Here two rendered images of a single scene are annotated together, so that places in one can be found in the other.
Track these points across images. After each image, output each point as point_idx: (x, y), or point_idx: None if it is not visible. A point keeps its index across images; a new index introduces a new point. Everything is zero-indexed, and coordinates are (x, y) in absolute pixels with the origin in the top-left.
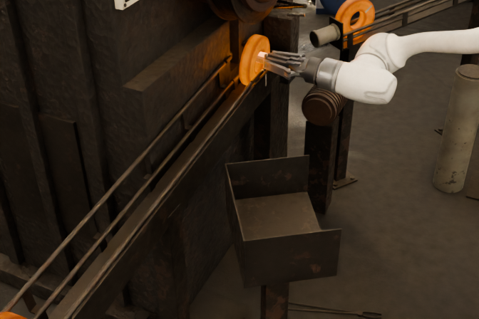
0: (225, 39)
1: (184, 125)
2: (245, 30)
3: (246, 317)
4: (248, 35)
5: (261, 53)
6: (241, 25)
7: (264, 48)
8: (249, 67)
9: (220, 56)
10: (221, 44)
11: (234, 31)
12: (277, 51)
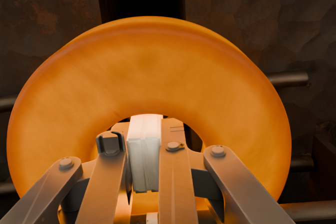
0: (62, 10)
1: None
2: (252, 37)
3: None
4: (278, 69)
5: (147, 123)
6: None
7: (207, 112)
8: (10, 152)
9: (27, 67)
10: (25, 18)
11: (184, 19)
12: (233, 165)
